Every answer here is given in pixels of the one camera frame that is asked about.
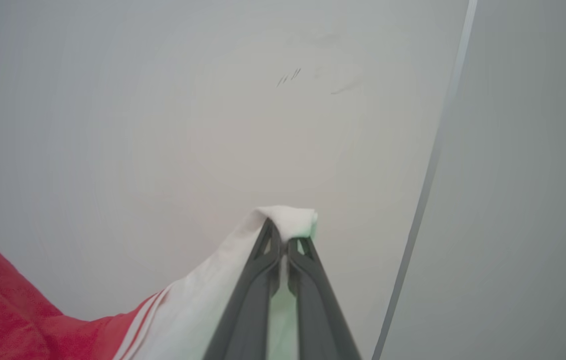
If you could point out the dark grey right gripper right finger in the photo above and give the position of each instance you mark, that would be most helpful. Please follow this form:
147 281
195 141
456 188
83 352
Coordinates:
320 320

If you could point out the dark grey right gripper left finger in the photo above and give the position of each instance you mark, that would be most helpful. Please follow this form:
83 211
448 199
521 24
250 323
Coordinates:
247 310

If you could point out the red and white garment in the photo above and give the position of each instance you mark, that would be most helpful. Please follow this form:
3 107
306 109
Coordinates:
12 310

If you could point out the grey wall trim strip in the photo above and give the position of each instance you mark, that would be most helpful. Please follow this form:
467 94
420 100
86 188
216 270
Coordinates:
428 180

